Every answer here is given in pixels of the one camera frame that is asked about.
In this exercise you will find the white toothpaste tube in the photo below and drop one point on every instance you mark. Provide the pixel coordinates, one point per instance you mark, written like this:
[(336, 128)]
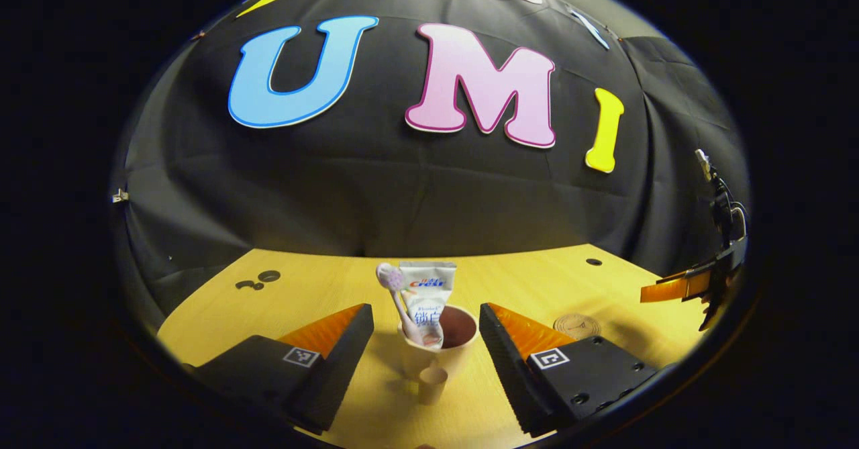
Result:
[(429, 281)]

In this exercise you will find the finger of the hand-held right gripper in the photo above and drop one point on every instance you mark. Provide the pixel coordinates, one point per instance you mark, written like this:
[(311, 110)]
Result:
[(664, 290)]

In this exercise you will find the beige cup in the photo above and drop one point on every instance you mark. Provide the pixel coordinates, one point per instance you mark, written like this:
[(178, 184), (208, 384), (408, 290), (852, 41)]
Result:
[(456, 358)]

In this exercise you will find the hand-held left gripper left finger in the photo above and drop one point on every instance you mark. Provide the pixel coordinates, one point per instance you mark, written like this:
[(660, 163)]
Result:
[(342, 368)]

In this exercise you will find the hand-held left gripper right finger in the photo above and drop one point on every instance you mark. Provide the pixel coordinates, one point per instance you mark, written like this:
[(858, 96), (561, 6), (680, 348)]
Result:
[(507, 368)]

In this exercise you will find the small metal clip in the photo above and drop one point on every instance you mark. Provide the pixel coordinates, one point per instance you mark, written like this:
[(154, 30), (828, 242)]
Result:
[(119, 196)]

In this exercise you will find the round wooden coaster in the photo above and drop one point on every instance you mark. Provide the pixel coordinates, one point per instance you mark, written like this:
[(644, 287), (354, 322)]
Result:
[(577, 323)]

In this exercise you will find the wooden desktop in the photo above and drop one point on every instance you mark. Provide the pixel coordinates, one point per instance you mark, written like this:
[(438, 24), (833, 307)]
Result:
[(322, 288)]

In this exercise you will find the white toothbrush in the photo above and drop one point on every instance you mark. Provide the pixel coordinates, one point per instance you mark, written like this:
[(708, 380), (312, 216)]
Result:
[(389, 276)]

